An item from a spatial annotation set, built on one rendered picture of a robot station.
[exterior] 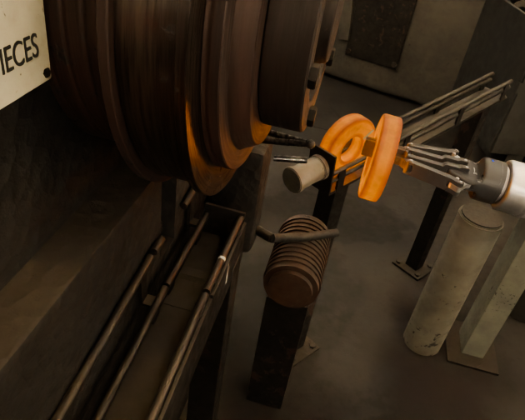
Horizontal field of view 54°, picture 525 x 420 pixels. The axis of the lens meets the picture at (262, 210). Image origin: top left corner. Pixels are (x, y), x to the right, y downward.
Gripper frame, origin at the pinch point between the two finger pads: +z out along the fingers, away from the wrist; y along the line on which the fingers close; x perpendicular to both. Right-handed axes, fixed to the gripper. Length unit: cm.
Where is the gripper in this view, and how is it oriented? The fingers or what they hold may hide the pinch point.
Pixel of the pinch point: (382, 150)
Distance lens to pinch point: 93.9
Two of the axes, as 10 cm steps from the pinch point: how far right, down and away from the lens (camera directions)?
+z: -9.5, -2.9, 0.8
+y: 2.3, -5.4, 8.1
